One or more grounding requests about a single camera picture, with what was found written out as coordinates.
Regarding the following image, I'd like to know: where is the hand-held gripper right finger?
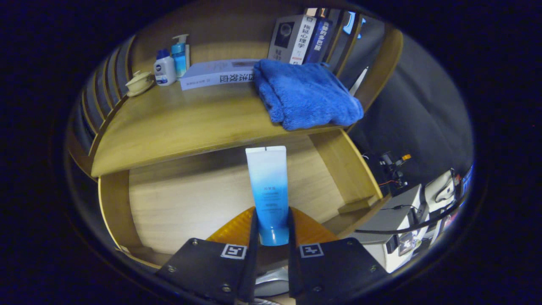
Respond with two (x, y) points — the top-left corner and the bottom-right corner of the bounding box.
(288, 206), (389, 305)

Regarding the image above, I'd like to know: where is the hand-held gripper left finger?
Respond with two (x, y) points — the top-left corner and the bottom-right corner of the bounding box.
(155, 206), (260, 305)

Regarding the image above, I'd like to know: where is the blue and white tube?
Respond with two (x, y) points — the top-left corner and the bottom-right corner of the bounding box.
(246, 146), (290, 246)

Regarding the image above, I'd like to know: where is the wooden drawer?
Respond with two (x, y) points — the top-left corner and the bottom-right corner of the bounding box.
(98, 129), (384, 267)

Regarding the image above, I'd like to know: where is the wooden countertop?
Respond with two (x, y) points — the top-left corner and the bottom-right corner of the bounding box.
(90, 64), (365, 177)

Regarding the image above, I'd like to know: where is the wooden cabinet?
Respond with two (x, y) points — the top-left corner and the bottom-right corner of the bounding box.
(66, 0), (405, 183)

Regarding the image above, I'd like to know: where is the white equipment box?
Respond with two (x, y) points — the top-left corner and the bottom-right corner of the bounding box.
(351, 184), (428, 274)

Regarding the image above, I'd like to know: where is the black device with orange tip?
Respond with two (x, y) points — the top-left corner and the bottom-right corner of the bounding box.
(379, 152), (412, 189)

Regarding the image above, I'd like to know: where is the blue towel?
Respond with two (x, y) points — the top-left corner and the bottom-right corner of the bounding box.
(253, 59), (365, 131)

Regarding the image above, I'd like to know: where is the pale grey book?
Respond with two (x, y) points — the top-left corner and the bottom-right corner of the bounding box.
(180, 58), (260, 91)

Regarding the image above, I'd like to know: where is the black backdrop cloth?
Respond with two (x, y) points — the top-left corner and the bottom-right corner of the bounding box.
(339, 8), (474, 187)

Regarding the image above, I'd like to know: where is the white bottle with blue cap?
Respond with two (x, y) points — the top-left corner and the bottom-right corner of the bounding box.
(153, 49), (177, 86)

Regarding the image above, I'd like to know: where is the beige lidded teacup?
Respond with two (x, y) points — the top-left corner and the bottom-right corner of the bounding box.
(125, 70), (155, 97)

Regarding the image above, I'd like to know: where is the blue pump bottle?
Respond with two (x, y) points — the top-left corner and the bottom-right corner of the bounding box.
(171, 34), (190, 79)

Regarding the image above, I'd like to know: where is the dark blue book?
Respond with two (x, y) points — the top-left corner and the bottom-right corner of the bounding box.
(304, 17), (333, 64)

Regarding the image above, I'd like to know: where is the white and grey book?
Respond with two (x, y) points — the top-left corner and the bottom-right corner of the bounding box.
(268, 15), (317, 65)

